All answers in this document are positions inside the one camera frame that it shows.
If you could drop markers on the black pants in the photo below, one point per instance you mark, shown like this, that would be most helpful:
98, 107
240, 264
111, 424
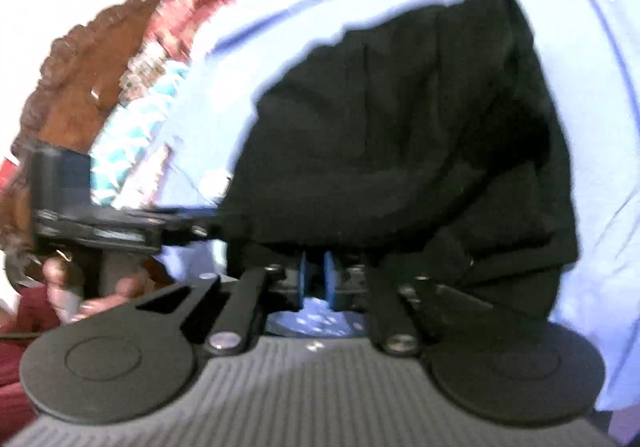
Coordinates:
400, 127

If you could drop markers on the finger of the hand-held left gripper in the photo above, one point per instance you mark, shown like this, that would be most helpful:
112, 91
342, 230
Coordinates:
192, 224

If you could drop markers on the carved brown wooden headboard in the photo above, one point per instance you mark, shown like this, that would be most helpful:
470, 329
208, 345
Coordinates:
90, 67

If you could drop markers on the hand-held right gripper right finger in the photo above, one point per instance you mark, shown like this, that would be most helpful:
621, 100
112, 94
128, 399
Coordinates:
330, 279

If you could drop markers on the blue printed bedsheet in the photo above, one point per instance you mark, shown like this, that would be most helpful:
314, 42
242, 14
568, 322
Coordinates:
575, 27

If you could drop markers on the dark red clothing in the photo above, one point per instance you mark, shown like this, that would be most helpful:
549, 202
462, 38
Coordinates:
20, 377

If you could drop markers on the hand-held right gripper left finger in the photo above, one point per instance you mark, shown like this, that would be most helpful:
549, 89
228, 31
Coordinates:
302, 277

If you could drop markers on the person's left hand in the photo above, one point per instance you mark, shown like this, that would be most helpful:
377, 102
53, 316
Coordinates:
125, 288

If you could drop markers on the teal white patterned cloth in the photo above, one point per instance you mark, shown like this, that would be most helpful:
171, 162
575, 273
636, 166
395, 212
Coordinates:
135, 137

